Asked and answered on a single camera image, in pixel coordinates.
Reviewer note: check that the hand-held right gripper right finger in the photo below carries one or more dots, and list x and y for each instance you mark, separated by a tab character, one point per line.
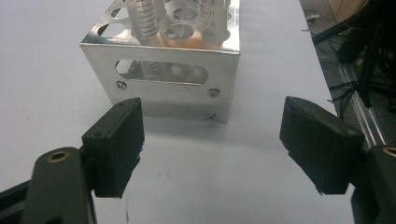
320	146

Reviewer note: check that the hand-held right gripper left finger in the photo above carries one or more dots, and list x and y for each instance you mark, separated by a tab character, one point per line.
115	149

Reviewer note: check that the metal test tube rack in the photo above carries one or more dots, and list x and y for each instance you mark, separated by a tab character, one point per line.
174	99

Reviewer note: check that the clear graduated centrifuge tube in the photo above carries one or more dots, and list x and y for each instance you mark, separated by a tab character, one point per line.
146	21
214	21

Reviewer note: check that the black metal stand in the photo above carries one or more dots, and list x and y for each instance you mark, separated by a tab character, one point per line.
370	56

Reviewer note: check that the aluminium profile rail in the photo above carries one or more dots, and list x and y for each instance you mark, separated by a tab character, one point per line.
362	115

